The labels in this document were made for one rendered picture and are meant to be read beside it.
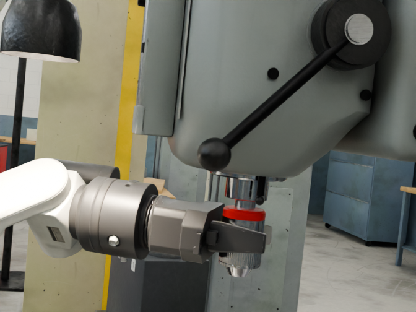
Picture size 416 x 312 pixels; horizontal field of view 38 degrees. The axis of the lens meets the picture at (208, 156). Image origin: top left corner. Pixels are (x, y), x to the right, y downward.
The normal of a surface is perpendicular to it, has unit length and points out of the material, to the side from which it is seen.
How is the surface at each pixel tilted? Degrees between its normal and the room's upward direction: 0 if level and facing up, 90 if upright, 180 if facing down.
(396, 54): 90
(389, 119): 90
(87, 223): 95
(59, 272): 90
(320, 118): 108
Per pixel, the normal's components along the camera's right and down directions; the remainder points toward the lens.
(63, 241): -0.23, 0.74
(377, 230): 0.22, 0.07
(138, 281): -0.92, -0.07
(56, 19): 0.56, -0.21
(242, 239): -0.22, 0.03
